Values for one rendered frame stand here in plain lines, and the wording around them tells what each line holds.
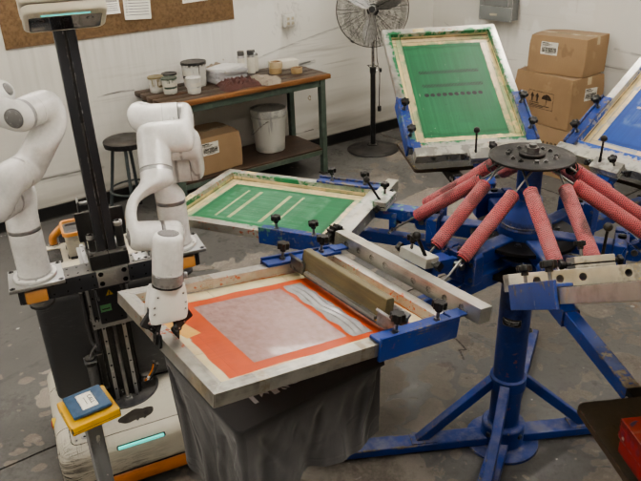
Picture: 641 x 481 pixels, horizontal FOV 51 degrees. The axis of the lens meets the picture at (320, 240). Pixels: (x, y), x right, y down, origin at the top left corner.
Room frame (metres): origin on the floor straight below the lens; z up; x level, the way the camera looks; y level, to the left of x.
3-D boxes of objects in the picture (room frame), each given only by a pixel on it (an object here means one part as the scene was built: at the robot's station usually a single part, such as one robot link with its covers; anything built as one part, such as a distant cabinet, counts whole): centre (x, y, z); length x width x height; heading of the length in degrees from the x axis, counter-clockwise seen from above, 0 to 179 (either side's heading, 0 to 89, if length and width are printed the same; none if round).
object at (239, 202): (2.64, 0.06, 1.05); 1.08 x 0.61 x 0.23; 65
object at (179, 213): (2.01, 0.48, 1.21); 0.16 x 0.13 x 0.15; 24
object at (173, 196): (2.00, 0.46, 1.37); 0.13 x 0.10 x 0.16; 99
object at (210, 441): (1.48, 0.34, 0.74); 0.45 x 0.03 x 0.43; 35
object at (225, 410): (1.62, 0.15, 0.95); 0.48 x 0.44 x 0.01; 125
